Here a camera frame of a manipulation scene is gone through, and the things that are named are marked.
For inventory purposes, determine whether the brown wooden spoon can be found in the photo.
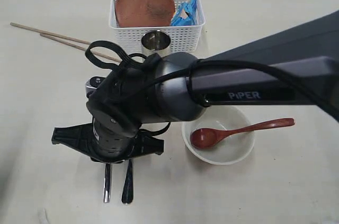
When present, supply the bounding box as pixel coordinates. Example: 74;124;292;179
190;118;295;149

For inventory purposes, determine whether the steel cup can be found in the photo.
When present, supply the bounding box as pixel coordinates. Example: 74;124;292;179
141;30;172;57

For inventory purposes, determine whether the white perforated plastic basket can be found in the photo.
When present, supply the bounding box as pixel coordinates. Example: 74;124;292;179
109;0;206;53

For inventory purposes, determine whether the steel fork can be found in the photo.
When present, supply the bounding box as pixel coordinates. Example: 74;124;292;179
121;159;134;205

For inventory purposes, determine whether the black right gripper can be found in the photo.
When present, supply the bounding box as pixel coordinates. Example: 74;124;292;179
51;118;164;163

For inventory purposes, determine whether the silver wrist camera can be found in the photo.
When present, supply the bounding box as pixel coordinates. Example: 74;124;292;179
85;76;105;98

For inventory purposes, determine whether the grey ceramic bowl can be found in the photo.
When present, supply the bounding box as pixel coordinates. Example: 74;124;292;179
182;106;255;165

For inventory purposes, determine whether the steel table knife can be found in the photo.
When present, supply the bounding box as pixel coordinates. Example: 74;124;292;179
103;163;112;203

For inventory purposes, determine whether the blue snack packet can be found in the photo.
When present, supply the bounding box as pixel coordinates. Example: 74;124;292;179
170;0;197;26

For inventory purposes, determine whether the wooden chopstick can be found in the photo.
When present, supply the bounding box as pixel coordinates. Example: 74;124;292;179
10;22;90;44
40;33;121;62

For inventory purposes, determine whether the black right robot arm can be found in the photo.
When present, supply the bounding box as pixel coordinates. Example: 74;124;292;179
51;12;338;163

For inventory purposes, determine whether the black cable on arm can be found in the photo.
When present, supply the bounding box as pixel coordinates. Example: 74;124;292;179
84;40;339;124

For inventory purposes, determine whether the brown wooden plate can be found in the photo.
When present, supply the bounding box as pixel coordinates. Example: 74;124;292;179
114;0;175;28

